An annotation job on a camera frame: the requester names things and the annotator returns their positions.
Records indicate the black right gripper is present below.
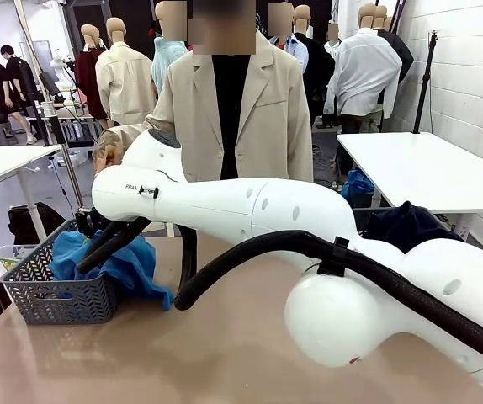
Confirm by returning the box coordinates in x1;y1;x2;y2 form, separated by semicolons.
75;206;108;237

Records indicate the blue garment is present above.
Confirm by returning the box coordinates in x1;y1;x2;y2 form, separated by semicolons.
93;233;175;311
49;230;95;281

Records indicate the dark navy garment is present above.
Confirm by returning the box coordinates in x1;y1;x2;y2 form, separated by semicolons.
361;200;465;253

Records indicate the person's tattooed right hand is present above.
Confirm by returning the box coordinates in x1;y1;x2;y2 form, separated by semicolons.
92;130;127;173

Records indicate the silver metal stand pole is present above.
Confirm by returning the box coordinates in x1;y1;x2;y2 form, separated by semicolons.
13;0;88;219

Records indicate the black bag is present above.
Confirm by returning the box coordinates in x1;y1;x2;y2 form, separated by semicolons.
8;201;68;246

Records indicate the grey plastic lattice basket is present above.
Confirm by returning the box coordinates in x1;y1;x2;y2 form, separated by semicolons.
350;205;453;237
0;217;119;326

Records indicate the green printed box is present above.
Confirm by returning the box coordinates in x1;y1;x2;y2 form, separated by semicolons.
0;245;30;273

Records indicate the white table with white leg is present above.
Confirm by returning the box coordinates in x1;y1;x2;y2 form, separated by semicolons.
0;144;64;241

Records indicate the black tripod with monitor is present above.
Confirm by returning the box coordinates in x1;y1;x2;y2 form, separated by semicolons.
13;53;53;147

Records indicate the mannequin in cream jacket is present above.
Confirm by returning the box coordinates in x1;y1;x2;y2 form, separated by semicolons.
94;16;161;131

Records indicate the mannequin in dark red dress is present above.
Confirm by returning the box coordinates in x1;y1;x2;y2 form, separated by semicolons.
74;23;109;121

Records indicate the small black monitor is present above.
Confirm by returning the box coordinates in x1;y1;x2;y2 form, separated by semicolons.
38;71;60;98

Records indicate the mannequin in light blue shirt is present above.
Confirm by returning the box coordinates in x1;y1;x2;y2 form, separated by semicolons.
151;0;192;96

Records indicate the person in beige blazer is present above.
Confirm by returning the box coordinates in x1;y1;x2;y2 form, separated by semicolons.
144;0;314;184

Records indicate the mannequin in blue collared shirt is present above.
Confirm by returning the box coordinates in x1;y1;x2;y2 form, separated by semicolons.
268;2;310;75

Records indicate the blue bag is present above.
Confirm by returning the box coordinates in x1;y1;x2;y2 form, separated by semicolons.
341;167;376;210

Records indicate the mannequin in black clothes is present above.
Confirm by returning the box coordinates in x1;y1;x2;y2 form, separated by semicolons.
292;3;336;113

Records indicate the small mannequin in pale top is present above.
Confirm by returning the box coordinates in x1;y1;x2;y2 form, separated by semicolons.
324;23;342;58

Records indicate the mannequin in white shirt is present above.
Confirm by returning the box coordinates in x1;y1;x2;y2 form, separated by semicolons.
323;3;403;130

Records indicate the mannequin in black jacket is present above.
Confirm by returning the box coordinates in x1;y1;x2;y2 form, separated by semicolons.
374;3;415;85

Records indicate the tall black tripod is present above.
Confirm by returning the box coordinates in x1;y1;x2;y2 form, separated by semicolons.
412;31;439;135

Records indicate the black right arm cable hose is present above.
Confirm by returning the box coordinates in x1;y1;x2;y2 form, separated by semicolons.
77;216;483;374

